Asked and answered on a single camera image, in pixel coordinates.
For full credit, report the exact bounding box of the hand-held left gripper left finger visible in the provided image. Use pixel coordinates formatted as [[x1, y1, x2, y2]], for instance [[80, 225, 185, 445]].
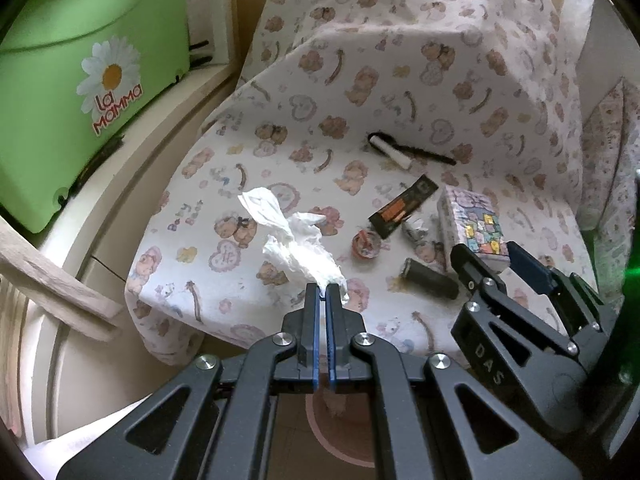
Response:
[[56, 282, 321, 480]]

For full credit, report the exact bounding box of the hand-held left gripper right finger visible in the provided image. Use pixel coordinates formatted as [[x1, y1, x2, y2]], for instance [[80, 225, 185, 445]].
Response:
[[325, 282, 583, 480]]

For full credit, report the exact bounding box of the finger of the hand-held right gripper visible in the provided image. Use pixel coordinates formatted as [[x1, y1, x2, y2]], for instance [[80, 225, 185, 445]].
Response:
[[506, 241, 607, 334], [450, 244, 582, 359]]

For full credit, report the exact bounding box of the patterned tissue pack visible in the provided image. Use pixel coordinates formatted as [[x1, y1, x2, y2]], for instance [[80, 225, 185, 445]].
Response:
[[436, 185, 511, 273]]

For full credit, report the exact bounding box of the white tissue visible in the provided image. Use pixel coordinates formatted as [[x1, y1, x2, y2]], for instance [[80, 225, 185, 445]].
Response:
[[237, 187, 348, 306]]

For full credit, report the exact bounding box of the pink bin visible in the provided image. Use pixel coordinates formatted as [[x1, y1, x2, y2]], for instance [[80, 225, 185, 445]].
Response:
[[305, 390, 376, 468]]

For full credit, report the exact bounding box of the black spoon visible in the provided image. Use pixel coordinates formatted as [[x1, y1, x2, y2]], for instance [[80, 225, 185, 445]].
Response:
[[367, 131, 457, 166]]

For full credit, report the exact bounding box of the white plastic tube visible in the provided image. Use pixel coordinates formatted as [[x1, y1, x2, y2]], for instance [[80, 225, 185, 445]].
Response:
[[376, 137, 411, 169]]

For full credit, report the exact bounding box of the dark cylinder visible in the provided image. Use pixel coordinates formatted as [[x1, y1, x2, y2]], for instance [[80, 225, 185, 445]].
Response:
[[400, 258, 459, 301]]

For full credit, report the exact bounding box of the small crumpled wrapper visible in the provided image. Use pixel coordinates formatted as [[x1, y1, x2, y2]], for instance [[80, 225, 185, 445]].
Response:
[[402, 215, 438, 246]]

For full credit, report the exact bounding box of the black orange paper packet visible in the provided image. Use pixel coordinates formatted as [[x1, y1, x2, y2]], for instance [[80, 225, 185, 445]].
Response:
[[368, 175, 439, 239]]

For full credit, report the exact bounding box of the bear printed cloth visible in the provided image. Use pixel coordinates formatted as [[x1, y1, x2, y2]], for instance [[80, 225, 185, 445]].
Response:
[[125, 0, 601, 366]]

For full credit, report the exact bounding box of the white cabinet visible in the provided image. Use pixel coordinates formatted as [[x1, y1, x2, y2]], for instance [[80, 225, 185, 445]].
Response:
[[20, 55, 251, 461]]

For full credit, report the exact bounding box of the wooden plank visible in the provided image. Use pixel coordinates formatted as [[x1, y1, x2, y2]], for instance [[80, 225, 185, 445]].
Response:
[[0, 220, 123, 343]]

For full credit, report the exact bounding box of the green plastic box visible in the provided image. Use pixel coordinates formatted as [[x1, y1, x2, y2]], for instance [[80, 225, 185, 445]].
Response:
[[0, 0, 193, 235]]

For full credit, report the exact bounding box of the wooden frame post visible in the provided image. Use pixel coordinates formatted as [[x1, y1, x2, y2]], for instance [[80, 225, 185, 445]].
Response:
[[207, 0, 251, 76]]

